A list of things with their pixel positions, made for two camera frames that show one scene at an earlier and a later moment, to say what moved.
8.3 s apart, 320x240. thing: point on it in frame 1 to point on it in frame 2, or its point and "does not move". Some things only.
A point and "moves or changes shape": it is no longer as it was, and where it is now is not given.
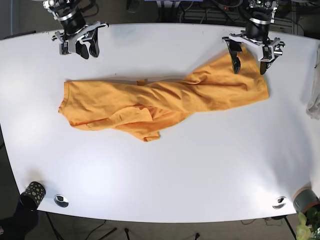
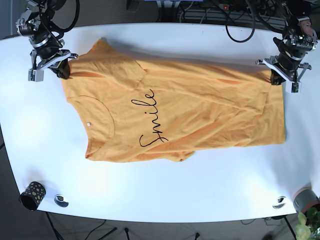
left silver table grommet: x=61 y=201 does not move
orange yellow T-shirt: x=145 y=107 moves or changes shape
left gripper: x=69 y=40 to x=62 y=71
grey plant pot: x=305 y=199 does not move
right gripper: x=269 y=50 to x=291 y=75
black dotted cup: x=33 y=195 does not move
